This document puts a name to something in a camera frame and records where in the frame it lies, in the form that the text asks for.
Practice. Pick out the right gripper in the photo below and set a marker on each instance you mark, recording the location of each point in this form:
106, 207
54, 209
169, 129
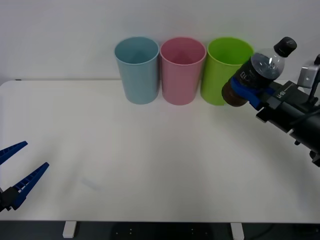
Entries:
285, 105

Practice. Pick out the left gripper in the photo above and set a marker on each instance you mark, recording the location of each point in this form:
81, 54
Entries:
2, 201

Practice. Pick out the dark drink bottle black cap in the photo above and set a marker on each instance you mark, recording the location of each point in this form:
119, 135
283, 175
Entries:
265, 65

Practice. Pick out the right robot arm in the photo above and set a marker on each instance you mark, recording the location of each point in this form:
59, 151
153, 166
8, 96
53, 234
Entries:
308, 125

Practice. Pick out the green plastic bin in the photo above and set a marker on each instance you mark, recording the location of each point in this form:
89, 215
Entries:
215, 80

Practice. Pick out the white table leg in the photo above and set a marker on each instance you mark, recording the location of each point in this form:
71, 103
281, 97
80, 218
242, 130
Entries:
237, 231
69, 229

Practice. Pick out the pink plastic bin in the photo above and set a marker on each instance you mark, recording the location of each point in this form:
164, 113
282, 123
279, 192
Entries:
180, 82

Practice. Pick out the pale blue plastic bin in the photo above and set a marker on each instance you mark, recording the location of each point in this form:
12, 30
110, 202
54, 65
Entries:
140, 80

